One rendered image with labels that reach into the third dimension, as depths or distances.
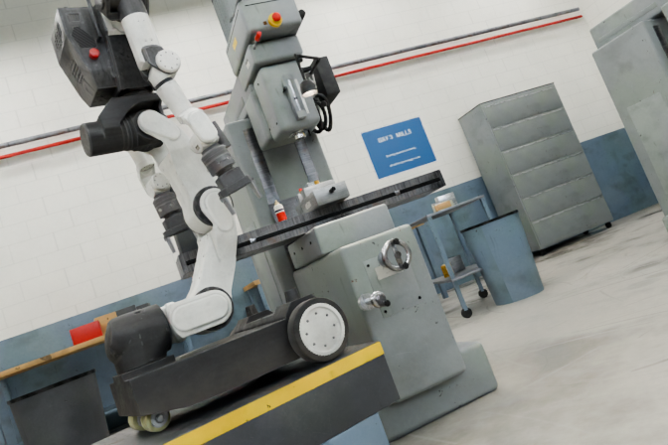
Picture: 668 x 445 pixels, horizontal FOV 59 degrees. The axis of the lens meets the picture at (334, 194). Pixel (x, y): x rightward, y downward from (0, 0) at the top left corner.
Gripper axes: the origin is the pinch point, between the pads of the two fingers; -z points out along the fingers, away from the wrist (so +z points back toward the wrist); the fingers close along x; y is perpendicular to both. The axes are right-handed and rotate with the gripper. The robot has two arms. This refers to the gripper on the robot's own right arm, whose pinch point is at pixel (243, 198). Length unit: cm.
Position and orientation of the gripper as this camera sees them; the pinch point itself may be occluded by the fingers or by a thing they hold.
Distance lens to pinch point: 193.7
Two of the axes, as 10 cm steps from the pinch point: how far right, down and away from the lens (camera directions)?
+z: -5.5, -8.4, -0.2
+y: -4.3, 2.6, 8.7
